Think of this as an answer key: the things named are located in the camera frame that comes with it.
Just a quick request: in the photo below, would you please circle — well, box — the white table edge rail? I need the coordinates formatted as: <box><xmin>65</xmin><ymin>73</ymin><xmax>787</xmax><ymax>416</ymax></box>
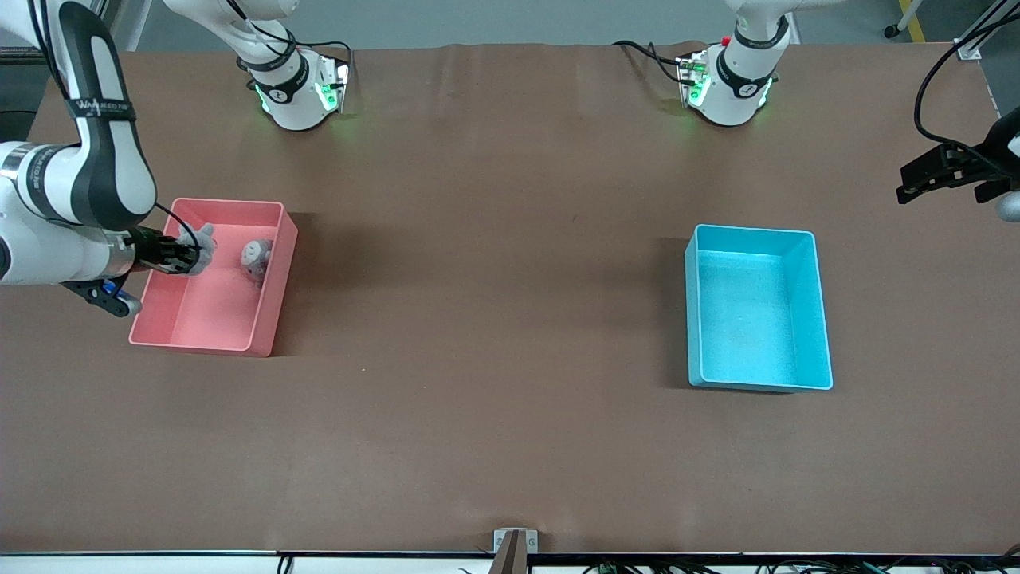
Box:
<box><xmin>0</xmin><ymin>552</ymin><xmax>1020</xmax><ymax>574</ymax></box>

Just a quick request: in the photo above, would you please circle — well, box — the white stand leg with caster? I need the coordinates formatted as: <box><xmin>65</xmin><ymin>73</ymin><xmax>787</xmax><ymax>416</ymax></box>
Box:
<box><xmin>883</xmin><ymin>0</ymin><xmax>925</xmax><ymax>40</ymax></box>

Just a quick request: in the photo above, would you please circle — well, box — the black right arm base cable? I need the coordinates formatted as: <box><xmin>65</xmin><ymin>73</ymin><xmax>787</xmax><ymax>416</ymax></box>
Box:
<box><xmin>231</xmin><ymin>0</ymin><xmax>355</xmax><ymax>90</ymax></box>

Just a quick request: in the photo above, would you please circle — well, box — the grey plush toy white face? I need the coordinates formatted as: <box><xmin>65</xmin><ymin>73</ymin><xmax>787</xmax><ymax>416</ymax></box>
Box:
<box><xmin>241</xmin><ymin>238</ymin><xmax>274</xmax><ymax>289</ymax></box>

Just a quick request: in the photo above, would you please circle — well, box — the black left arm base cable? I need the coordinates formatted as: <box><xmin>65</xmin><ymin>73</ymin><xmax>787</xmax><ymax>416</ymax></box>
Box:
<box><xmin>612</xmin><ymin>40</ymin><xmax>688</xmax><ymax>85</ymax></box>

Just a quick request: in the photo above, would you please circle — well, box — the brown upright post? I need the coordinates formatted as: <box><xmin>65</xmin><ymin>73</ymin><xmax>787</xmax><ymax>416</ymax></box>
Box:
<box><xmin>490</xmin><ymin>530</ymin><xmax>528</xmax><ymax>574</ymax></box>

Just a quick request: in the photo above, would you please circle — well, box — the blue plastic box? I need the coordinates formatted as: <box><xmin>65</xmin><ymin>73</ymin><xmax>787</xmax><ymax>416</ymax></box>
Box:
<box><xmin>685</xmin><ymin>224</ymin><xmax>834</xmax><ymax>393</ymax></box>

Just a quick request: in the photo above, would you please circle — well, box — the black arm base cable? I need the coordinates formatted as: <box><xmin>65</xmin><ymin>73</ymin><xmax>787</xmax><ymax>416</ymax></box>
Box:
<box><xmin>231</xmin><ymin>0</ymin><xmax>355</xmax><ymax>90</ymax></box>
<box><xmin>612</xmin><ymin>40</ymin><xmax>688</xmax><ymax>85</ymax></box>

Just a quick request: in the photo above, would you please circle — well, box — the brown table cover sheet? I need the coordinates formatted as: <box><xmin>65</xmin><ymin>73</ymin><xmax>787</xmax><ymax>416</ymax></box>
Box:
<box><xmin>0</xmin><ymin>41</ymin><xmax>1020</xmax><ymax>556</ymax></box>

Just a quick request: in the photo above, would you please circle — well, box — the plain grey plush toy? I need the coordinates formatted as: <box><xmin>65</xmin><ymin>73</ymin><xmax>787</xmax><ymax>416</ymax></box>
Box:
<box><xmin>175</xmin><ymin>223</ymin><xmax>218</xmax><ymax>277</ymax></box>

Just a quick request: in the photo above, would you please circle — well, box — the pink plastic box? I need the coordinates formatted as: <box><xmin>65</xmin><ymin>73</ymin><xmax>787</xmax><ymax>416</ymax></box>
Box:
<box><xmin>129</xmin><ymin>198</ymin><xmax>300</xmax><ymax>357</ymax></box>

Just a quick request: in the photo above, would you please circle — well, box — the aluminium frame profile with foot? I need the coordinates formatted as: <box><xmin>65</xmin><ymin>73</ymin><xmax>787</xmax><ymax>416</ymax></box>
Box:
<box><xmin>954</xmin><ymin>0</ymin><xmax>1006</xmax><ymax>61</ymax></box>

